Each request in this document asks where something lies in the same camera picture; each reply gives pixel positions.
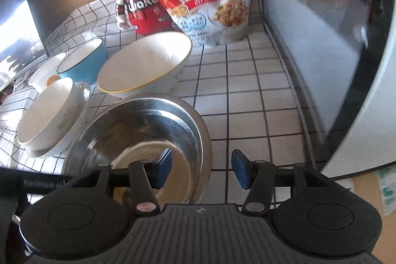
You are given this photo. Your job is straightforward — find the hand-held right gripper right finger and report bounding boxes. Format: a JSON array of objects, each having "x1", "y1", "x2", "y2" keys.
[{"x1": 231, "y1": 149, "x2": 336, "y2": 216}]

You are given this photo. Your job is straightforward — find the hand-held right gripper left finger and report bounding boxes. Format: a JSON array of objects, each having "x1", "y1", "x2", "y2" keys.
[{"x1": 71, "y1": 148, "x2": 173, "y2": 216}]

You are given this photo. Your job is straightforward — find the stainless steel bowl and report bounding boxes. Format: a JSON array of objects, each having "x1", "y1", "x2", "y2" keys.
[{"x1": 61, "y1": 95, "x2": 213, "y2": 206}]

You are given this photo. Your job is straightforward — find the white bowl with yellow rim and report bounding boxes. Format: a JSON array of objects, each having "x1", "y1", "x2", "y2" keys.
[{"x1": 96, "y1": 31, "x2": 194, "y2": 98}]

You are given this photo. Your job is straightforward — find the blue bowl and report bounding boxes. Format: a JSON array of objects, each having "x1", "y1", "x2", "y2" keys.
[{"x1": 56, "y1": 38, "x2": 106, "y2": 87}]

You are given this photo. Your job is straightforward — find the white printed bowl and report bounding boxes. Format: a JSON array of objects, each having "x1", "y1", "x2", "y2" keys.
[{"x1": 16, "y1": 77, "x2": 91, "y2": 147}]

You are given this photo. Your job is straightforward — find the small clear glass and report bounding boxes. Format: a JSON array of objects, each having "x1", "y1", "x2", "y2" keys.
[{"x1": 72, "y1": 81, "x2": 91, "y2": 101}]

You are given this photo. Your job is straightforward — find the green printed white packet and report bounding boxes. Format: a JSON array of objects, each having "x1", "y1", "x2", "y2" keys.
[{"x1": 376, "y1": 165, "x2": 396, "y2": 217}]

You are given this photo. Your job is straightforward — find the white microwave oven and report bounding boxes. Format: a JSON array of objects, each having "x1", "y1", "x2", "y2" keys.
[{"x1": 254, "y1": 0, "x2": 396, "y2": 182}]

